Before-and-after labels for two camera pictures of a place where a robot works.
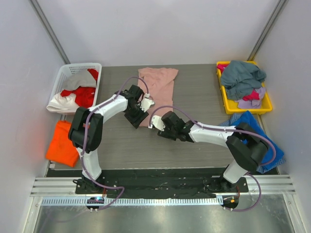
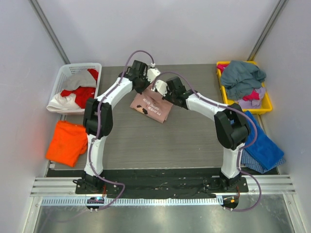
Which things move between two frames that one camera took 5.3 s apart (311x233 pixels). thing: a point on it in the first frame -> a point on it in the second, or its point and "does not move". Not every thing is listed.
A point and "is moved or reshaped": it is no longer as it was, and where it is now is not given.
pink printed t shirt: [160, 82] is moved or reshaped
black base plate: [127, 182] does not move
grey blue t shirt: [241, 78] does not move
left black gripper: [135, 118] -> [142, 85]
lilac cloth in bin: [252, 104] does not move
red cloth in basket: [85, 96] does not move
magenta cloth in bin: [252, 95] does not move
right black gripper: [164, 132] -> [170, 95]
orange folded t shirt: [61, 149] does not move
